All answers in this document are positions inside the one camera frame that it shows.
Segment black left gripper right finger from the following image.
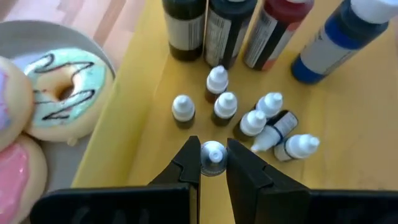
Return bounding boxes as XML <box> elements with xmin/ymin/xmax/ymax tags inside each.
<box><xmin>226</xmin><ymin>138</ymin><xmax>312</xmax><ymax>224</ymax></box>

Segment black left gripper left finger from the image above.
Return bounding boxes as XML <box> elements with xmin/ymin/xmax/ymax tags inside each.
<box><xmin>150</xmin><ymin>135</ymin><xmax>201</xmax><ymax>224</ymax></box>

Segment small white-capped dropper bottle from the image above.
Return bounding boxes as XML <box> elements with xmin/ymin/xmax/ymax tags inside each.
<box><xmin>233</xmin><ymin>109</ymin><xmax>267</xmax><ymax>142</ymax></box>
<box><xmin>254</xmin><ymin>91</ymin><xmax>284</xmax><ymax>119</ymax></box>
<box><xmin>250</xmin><ymin>109</ymin><xmax>299</xmax><ymax>153</ymax></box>
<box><xmin>171</xmin><ymin>94</ymin><xmax>196</xmax><ymax>130</ymax></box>
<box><xmin>273</xmin><ymin>133</ymin><xmax>320</xmax><ymax>162</ymax></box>
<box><xmin>200</xmin><ymin>140</ymin><xmax>228</xmax><ymax>177</ymax></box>

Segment small blue dropper bottle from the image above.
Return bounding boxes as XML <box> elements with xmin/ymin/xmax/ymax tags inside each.
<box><xmin>211</xmin><ymin>91</ymin><xmax>239</xmax><ymax>128</ymax></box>

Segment small orange dropper bottle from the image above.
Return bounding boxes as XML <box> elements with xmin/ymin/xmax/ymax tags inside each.
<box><xmin>204</xmin><ymin>65</ymin><xmax>229</xmax><ymax>105</ymax></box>

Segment large bottle black cap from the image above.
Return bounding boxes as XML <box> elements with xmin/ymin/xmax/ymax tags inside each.
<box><xmin>161</xmin><ymin>0</ymin><xmax>208</xmax><ymax>62</ymax></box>

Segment large bottle purple cap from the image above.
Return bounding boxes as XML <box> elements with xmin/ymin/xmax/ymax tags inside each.
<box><xmin>203</xmin><ymin>0</ymin><xmax>258</xmax><ymax>70</ymax></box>

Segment large red bottle pink cap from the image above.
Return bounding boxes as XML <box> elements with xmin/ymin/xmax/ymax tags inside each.
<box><xmin>243</xmin><ymin>0</ymin><xmax>315</xmax><ymax>72</ymax></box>

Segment large blue bottle blue cap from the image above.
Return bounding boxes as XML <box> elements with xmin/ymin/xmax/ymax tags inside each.
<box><xmin>290</xmin><ymin>0</ymin><xmax>398</xmax><ymax>85</ymax></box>

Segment yellow translucent plastic tray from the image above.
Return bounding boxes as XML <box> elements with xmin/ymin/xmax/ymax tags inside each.
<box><xmin>70</xmin><ymin>0</ymin><xmax>398</xmax><ymax>224</ymax></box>

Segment mint striped toy donut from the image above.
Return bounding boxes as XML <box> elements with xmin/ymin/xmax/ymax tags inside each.
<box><xmin>24</xmin><ymin>47</ymin><xmax>114</xmax><ymax>146</ymax></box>

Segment pink frosted toy donut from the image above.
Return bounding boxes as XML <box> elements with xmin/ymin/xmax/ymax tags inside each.
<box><xmin>0</xmin><ymin>134</ymin><xmax>49</xmax><ymax>224</ymax></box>

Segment grey round plate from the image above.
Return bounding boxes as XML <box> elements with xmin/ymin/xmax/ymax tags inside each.
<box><xmin>0</xmin><ymin>20</ymin><xmax>116</xmax><ymax>195</ymax></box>

